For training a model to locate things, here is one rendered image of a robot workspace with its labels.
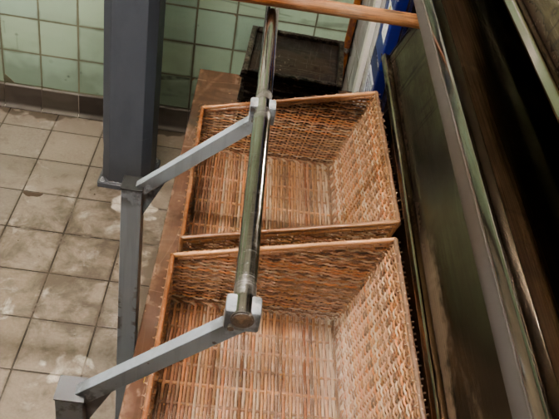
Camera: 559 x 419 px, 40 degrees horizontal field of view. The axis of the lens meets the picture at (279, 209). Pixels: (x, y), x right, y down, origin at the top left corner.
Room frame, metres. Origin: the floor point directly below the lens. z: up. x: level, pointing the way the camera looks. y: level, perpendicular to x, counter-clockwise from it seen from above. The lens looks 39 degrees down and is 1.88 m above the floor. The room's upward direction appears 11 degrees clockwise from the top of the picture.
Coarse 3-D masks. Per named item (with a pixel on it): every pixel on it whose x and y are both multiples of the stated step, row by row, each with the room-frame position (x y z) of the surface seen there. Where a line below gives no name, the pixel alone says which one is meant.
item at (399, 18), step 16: (240, 0) 1.50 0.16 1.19; (256, 0) 1.51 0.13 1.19; (272, 0) 1.51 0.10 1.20; (288, 0) 1.51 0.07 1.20; (304, 0) 1.52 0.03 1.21; (320, 0) 1.53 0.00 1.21; (336, 16) 1.53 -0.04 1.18; (352, 16) 1.53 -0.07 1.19; (368, 16) 1.53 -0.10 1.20; (384, 16) 1.53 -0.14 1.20; (400, 16) 1.54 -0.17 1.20; (416, 16) 1.55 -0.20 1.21
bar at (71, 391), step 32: (256, 96) 1.17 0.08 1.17; (256, 128) 1.06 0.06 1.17; (192, 160) 1.13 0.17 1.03; (256, 160) 0.97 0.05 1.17; (128, 192) 1.11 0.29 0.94; (256, 192) 0.89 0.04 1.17; (128, 224) 1.11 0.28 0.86; (256, 224) 0.82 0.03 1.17; (128, 256) 1.11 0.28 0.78; (256, 256) 0.76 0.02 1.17; (128, 288) 1.11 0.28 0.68; (256, 288) 0.70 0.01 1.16; (128, 320) 1.11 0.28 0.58; (224, 320) 0.65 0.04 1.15; (256, 320) 0.65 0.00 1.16; (128, 352) 1.11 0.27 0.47; (160, 352) 0.65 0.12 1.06; (192, 352) 0.65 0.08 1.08; (64, 384) 0.65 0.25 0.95; (96, 384) 0.64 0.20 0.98; (64, 416) 0.63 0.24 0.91
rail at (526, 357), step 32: (448, 32) 1.00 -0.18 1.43; (448, 64) 0.91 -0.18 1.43; (480, 160) 0.69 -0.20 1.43; (480, 192) 0.65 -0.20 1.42; (512, 256) 0.55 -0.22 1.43; (512, 288) 0.50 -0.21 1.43; (512, 320) 0.47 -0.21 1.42; (544, 352) 0.43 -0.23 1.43; (544, 384) 0.40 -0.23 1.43; (544, 416) 0.37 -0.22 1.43
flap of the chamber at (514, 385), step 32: (416, 0) 1.17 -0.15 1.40; (448, 0) 1.17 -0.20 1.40; (480, 0) 1.22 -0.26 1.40; (480, 32) 1.09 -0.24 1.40; (512, 32) 1.14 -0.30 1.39; (480, 64) 0.98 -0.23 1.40; (512, 64) 1.02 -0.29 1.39; (448, 96) 0.86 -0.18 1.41; (480, 96) 0.88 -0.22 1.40; (512, 96) 0.92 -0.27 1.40; (544, 96) 0.95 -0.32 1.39; (448, 128) 0.80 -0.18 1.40; (480, 128) 0.80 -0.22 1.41; (512, 128) 0.83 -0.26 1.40; (544, 128) 0.86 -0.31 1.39; (512, 160) 0.75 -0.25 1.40; (544, 160) 0.78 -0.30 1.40; (512, 192) 0.69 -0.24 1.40; (544, 192) 0.71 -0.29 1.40; (480, 224) 0.61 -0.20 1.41; (512, 224) 0.63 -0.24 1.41; (544, 224) 0.65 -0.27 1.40; (480, 256) 0.58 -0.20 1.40; (544, 256) 0.59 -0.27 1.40; (544, 288) 0.54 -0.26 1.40; (544, 320) 0.50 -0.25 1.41; (512, 352) 0.45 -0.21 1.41; (512, 384) 0.42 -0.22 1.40; (512, 416) 0.40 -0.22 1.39
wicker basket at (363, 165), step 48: (336, 96) 1.82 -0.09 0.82; (240, 144) 1.79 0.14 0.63; (336, 144) 1.82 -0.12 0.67; (384, 144) 1.59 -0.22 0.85; (192, 192) 1.53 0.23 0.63; (240, 192) 1.62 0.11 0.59; (288, 192) 1.67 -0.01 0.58; (336, 192) 1.68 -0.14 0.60; (384, 192) 1.43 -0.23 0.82; (192, 240) 1.24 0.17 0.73; (288, 240) 1.27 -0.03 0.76; (336, 240) 1.28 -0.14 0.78
